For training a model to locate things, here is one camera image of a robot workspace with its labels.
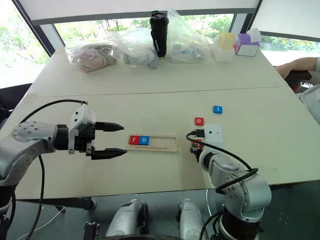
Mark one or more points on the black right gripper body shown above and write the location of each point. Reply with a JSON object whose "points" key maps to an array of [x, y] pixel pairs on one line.
{"points": [[197, 133]]}

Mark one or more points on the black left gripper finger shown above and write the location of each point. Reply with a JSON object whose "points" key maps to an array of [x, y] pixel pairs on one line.
{"points": [[110, 153], [110, 127]]}

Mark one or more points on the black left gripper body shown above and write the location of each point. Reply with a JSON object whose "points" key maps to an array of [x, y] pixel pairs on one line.
{"points": [[85, 140]]}

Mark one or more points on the person's bare forearm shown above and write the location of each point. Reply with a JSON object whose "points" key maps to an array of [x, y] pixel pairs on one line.
{"points": [[297, 65]]}

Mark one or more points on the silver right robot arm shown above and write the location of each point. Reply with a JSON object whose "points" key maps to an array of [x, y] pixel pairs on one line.
{"points": [[245, 190]]}

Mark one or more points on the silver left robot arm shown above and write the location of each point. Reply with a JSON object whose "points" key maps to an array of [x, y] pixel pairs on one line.
{"points": [[27, 140]]}

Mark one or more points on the red letter o block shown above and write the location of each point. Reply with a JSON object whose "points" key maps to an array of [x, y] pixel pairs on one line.
{"points": [[199, 121]]}

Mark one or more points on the red letter r block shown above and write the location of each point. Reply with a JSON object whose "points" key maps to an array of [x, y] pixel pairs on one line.
{"points": [[134, 140]]}

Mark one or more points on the blue letter t block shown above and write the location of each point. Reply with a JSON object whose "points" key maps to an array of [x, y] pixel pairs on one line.
{"points": [[218, 109]]}

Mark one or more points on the wooden letter tray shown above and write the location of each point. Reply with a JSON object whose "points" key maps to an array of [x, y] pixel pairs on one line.
{"points": [[162, 143]]}

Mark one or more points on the blue letter o block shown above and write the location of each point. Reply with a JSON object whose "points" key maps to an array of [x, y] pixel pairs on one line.
{"points": [[144, 140]]}

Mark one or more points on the silver robot leg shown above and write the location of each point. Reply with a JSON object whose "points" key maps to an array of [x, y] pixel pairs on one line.
{"points": [[190, 220], [126, 220]]}

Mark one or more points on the black table leg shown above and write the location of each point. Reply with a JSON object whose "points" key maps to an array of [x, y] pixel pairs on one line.
{"points": [[72, 203]]}

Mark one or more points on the plastic bag with pink cloth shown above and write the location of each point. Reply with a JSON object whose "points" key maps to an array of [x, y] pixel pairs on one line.
{"points": [[91, 57]]}

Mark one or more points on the plastic bag with grey toy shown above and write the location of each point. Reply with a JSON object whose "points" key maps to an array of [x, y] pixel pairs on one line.
{"points": [[140, 53]]}

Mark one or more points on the yellow and white box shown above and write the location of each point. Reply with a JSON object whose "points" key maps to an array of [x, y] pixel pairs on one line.
{"points": [[223, 47]]}

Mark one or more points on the clear bag with small parts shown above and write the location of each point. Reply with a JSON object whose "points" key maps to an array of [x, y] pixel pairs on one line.
{"points": [[186, 42]]}

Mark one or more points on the purple and white tissue box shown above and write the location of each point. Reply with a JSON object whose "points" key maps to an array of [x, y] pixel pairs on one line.
{"points": [[246, 45]]}

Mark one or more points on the black travel tumbler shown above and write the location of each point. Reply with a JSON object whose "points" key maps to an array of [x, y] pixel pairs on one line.
{"points": [[158, 35]]}

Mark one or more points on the black and red chair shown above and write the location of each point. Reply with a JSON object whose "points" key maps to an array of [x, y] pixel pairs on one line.
{"points": [[297, 80]]}

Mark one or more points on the person's grey clothing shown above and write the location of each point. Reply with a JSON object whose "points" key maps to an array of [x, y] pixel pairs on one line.
{"points": [[311, 100]]}

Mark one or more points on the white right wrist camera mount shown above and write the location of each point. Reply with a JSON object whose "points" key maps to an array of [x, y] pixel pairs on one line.
{"points": [[213, 135]]}

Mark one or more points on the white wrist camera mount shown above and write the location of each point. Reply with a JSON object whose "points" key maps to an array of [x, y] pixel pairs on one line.
{"points": [[81, 115], [213, 135]]}

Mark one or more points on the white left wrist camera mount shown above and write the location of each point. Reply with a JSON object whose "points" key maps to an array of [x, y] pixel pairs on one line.
{"points": [[81, 115]]}

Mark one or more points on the black metal bracket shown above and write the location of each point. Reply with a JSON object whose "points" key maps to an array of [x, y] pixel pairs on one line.
{"points": [[91, 230]]}

